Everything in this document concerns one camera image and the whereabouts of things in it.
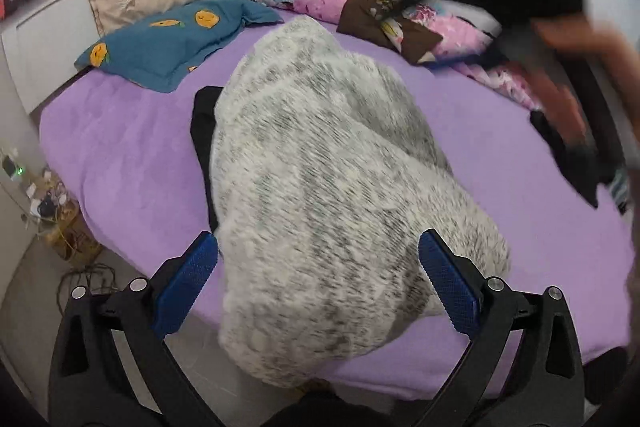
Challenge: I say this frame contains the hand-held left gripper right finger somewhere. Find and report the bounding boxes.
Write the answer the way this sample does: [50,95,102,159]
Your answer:
[418,228,586,427]

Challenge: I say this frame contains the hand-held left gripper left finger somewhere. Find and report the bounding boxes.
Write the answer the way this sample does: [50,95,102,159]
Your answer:
[48,229,226,427]

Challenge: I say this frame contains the white grey speckled jacket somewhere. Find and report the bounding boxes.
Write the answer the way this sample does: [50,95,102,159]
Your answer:
[210,14,511,390]

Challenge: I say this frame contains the black fleece garment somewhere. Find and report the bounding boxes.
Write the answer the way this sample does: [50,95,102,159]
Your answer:
[415,0,618,210]

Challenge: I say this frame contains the person's right hand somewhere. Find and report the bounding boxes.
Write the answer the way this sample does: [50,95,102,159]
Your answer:
[530,17,640,143]

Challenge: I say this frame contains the purple bed sheet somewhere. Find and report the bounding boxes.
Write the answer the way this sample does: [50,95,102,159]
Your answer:
[37,7,636,403]

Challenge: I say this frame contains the brown cartoon print cloth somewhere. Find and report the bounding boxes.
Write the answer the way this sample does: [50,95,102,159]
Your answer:
[336,0,445,65]

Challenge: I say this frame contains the blue smiley print pillow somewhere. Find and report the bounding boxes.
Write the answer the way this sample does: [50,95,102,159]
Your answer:
[74,0,286,94]

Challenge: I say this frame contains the basket with cables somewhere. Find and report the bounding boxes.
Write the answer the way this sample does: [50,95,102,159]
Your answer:
[30,167,106,268]

